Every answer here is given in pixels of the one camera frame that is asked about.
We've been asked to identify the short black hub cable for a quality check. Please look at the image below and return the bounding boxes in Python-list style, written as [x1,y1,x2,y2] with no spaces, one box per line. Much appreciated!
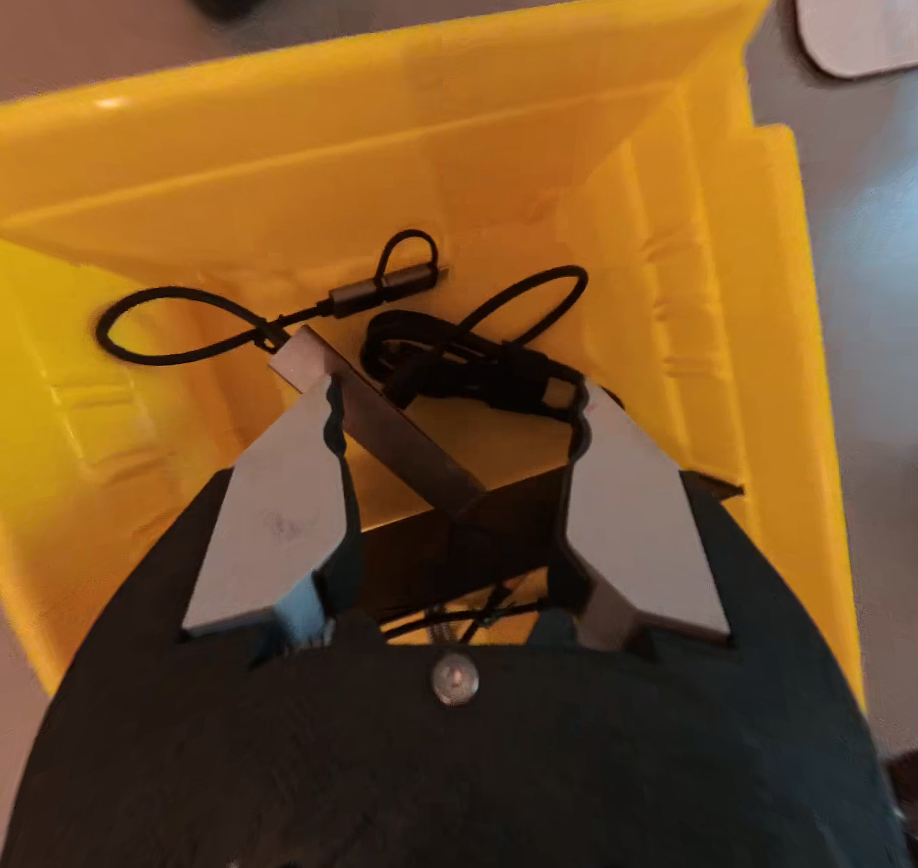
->
[95,228,451,369]

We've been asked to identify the yellow plastic bin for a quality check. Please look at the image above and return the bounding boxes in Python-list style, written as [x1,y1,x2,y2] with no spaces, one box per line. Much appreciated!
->
[0,0,865,711]

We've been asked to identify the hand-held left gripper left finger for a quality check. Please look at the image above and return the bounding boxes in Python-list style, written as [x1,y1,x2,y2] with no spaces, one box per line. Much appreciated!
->
[183,373,363,640]

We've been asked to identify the grey metal usb hub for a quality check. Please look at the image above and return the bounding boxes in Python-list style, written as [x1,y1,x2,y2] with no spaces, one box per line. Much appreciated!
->
[267,325,490,519]

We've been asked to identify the black usb-c cable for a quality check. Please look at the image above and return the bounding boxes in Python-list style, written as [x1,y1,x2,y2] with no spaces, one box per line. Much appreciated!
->
[359,264,625,428]

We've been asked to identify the white rounded pad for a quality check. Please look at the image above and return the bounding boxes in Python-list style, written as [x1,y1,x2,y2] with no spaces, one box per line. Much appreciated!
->
[789,0,918,80]

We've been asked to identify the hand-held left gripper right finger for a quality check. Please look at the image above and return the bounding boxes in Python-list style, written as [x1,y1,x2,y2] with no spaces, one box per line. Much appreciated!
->
[559,377,732,652]

